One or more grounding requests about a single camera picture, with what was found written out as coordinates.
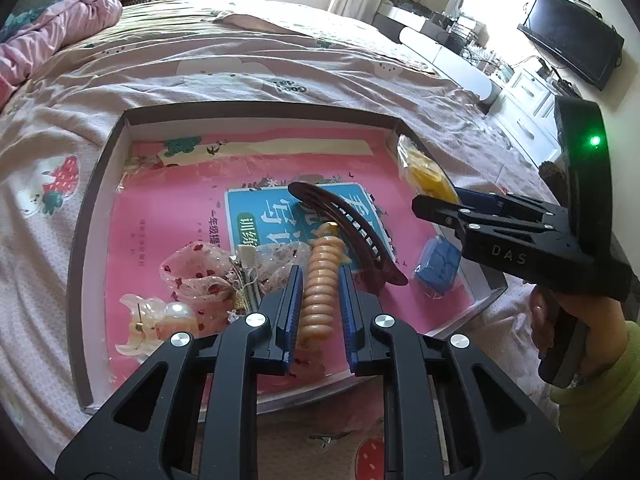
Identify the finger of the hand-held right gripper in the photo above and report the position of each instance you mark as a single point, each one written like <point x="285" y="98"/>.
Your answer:
<point x="500" y="240"/>
<point x="520" y="205"/>

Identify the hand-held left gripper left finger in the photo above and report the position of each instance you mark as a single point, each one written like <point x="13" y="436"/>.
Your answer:
<point x="287" y="310"/>

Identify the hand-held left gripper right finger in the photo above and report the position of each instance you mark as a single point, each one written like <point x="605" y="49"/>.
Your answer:
<point x="347" y="310"/>

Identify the blue packet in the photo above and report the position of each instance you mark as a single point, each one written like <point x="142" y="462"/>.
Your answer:
<point x="437" y="265"/>

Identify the brown banana hair clip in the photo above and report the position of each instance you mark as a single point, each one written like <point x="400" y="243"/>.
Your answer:
<point x="360" y="225"/>

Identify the sheer red-dotted bow hair clip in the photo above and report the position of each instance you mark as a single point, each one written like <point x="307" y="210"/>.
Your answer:
<point x="195" y="275"/>

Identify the yellow item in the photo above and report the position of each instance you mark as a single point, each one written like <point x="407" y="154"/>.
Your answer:
<point x="425" y="170"/>

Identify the small cream claw clip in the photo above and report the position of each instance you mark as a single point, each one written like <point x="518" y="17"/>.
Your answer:
<point x="150" y="320"/>

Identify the dark shallow cardboard box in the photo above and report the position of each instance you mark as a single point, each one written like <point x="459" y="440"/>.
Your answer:
<point x="85" y="240"/>

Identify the person's right forearm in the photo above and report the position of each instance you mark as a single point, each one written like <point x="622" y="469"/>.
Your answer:
<point x="610" y="400"/>

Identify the person's right hand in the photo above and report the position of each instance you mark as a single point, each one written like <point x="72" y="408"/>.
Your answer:
<point x="607" y="317"/>

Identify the brown fluffy object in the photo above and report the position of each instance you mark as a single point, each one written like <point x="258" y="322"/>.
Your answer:
<point x="552" y="180"/>

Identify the white drawer dresser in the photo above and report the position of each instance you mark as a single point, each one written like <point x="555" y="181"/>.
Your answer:
<point x="530" y="110"/>

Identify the black flat television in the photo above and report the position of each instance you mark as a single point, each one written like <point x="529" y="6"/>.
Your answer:
<point x="570" y="40"/>

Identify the pink book with blue label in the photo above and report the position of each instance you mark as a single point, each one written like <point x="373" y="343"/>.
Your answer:
<point x="175" y="210"/>

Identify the white rounded bed bench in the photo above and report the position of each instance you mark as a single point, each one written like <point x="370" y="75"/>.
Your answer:
<point x="450" y="60"/>

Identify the cluttered white desk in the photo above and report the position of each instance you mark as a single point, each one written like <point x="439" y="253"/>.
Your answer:
<point x="425" y="17"/>

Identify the pink printed bed sheet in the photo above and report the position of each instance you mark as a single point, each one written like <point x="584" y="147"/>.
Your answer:
<point x="200" y="75"/>

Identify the tan cloth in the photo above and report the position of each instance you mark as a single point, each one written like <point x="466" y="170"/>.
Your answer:
<point x="260" y="22"/>

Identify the pink and teal floral quilt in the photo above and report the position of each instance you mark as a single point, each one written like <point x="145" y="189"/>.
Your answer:
<point x="40" y="45"/>

